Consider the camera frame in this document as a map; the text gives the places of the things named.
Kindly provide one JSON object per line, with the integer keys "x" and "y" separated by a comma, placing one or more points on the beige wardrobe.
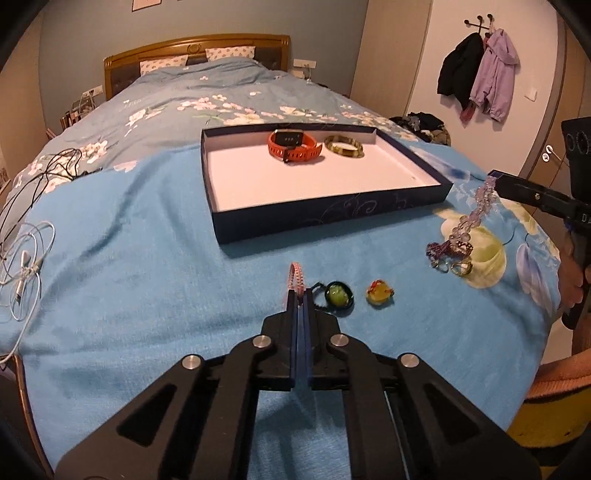
{"x": 392, "y": 55}

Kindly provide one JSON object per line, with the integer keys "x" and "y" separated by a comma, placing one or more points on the person's right hand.
{"x": 569, "y": 281}

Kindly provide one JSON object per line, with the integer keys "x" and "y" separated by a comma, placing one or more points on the pile of dark clothes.
{"x": 425, "y": 125}

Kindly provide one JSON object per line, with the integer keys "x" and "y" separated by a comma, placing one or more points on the cluttered bedside table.
{"x": 76, "y": 113}

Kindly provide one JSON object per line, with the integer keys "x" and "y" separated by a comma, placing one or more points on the dark blue box tray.
{"x": 304, "y": 184}

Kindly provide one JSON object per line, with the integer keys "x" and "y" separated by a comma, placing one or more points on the wooden door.
{"x": 551, "y": 101}

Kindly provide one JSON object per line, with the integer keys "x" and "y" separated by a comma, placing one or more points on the purple jacket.
{"x": 498, "y": 74}

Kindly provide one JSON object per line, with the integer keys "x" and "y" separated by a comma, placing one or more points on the patterned white pillow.
{"x": 164, "y": 63}
{"x": 231, "y": 52}

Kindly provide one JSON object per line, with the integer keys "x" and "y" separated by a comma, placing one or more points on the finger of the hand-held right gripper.
{"x": 531, "y": 196}

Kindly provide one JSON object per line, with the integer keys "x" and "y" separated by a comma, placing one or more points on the black jacket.
{"x": 461, "y": 69}

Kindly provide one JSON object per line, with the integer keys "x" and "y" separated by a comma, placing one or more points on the black wall coat hook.
{"x": 480, "y": 22}

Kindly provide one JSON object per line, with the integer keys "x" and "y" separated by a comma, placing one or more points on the framed pink flower picture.
{"x": 145, "y": 4}

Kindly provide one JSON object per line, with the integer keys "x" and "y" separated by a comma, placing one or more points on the person's peach sweater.
{"x": 561, "y": 376}

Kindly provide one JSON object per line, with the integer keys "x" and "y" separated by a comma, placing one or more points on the maroon scarf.
{"x": 467, "y": 113}

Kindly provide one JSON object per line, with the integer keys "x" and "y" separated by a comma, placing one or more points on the orange smart watch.
{"x": 295, "y": 150}

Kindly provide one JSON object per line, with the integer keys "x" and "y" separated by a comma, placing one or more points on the green stone bangle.
{"x": 333, "y": 148}

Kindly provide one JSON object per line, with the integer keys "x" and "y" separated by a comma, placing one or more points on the floral grey-blue duvet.
{"x": 194, "y": 92}

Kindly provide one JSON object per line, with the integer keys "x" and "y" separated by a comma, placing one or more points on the yellow object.
{"x": 549, "y": 424}

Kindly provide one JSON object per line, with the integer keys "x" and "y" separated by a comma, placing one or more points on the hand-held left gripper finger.
{"x": 305, "y": 350}
{"x": 296, "y": 350}

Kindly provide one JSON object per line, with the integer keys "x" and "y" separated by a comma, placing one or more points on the wooden bed headboard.
{"x": 194, "y": 46}

